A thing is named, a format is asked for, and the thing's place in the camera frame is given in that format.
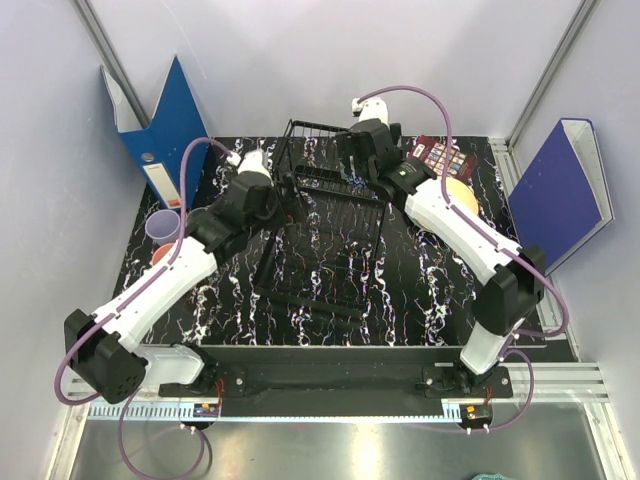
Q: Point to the red card booklet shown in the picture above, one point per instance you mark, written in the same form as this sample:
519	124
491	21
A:
431	152

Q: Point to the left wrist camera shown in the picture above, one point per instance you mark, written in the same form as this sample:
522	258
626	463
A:
255	161

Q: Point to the teal cloth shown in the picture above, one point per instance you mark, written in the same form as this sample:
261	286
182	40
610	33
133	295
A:
487	476

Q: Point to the purple binder right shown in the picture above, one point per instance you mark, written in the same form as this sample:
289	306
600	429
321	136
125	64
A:
562	199

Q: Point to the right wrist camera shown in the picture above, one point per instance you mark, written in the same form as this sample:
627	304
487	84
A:
371	108

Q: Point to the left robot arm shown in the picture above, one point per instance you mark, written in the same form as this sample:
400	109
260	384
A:
105	348

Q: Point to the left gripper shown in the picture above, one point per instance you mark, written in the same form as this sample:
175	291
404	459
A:
280	220

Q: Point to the beige bird plate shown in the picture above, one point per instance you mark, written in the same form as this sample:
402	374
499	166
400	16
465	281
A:
462	197

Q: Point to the pink cup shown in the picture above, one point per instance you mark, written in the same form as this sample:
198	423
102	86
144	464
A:
161	253

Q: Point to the black wire dish rack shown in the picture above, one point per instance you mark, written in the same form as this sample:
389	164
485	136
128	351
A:
326	260

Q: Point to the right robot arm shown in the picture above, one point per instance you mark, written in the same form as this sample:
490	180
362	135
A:
508	274

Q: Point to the lavender cup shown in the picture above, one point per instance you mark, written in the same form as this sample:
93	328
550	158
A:
162	226

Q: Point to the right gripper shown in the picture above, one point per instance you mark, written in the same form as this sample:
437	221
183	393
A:
345	148

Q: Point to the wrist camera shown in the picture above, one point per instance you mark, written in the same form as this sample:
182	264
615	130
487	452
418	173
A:
371	108
255	161

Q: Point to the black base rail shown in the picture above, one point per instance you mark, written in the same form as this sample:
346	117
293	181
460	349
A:
313	383

